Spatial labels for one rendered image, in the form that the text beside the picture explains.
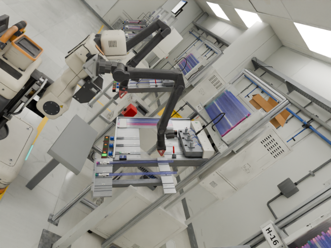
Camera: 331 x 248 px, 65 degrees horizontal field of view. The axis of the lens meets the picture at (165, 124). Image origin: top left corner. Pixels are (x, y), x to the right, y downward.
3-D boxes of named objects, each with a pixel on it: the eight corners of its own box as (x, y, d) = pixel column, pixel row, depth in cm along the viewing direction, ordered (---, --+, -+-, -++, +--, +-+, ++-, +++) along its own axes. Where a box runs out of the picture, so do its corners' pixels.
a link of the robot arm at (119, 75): (185, 65, 163) (188, 73, 155) (182, 84, 171) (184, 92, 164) (112, 61, 155) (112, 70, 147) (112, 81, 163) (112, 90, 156)
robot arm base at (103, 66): (97, 55, 153) (96, 61, 143) (111, 57, 155) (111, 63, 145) (96, 69, 157) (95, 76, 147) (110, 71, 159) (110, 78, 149)
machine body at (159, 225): (82, 232, 217) (134, 190, 202) (92, 178, 278) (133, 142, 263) (138, 262, 245) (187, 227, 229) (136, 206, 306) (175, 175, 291)
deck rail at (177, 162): (113, 167, 189) (113, 160, 186) (113, 165, 191) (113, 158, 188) (207, 166, 200) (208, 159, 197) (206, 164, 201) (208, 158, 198)
